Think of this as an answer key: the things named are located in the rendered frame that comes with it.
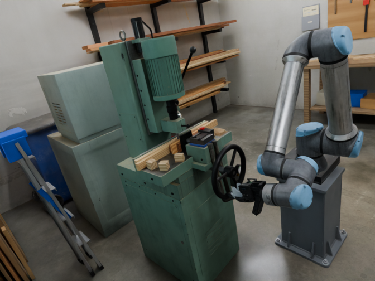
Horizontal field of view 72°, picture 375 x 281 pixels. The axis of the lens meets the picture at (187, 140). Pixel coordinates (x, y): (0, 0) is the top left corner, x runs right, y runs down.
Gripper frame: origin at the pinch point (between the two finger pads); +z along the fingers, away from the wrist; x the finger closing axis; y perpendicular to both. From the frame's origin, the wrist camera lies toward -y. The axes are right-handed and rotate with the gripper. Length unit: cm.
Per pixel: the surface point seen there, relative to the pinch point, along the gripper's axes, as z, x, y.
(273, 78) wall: 177, -333, 22
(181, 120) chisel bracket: 28.2, -7.7, 39.5
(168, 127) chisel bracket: 35, -3, 38
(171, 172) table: 19.7, 15.6, 19.5
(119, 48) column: 38, 5, 87
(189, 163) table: 21.3, 2.8, 18.1
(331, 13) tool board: 65, -334, 81
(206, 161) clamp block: 12.4, -1.2, 17.2
